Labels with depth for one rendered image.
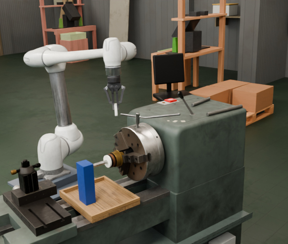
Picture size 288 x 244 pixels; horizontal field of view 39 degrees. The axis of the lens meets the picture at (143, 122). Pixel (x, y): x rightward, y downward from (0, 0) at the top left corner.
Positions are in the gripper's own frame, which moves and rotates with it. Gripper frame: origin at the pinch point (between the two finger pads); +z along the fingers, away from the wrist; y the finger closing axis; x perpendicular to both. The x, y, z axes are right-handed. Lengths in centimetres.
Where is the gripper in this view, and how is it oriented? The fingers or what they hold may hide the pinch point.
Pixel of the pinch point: (115, 109)
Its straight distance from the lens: 240.0
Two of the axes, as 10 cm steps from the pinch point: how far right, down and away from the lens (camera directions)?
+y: -10.0, 0.5, -0.2
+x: 0.3, 2.7, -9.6
